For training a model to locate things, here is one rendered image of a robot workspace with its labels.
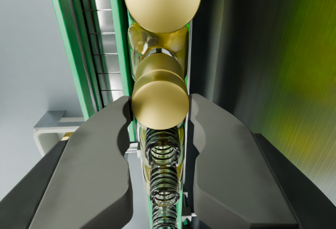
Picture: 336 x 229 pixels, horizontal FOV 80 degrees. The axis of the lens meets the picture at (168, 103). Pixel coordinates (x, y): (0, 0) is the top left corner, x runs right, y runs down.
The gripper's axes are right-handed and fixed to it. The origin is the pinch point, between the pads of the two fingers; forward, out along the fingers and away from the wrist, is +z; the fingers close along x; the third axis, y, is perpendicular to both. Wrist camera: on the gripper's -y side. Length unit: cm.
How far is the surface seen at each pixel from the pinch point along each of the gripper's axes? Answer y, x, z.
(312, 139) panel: 5.0, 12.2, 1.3
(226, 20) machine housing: 1.6, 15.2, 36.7
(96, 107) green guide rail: 15.4, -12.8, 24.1
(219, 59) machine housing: 10.9, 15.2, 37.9
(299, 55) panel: -0.5, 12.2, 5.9
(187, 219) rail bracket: 46, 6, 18
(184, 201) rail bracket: 46, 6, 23
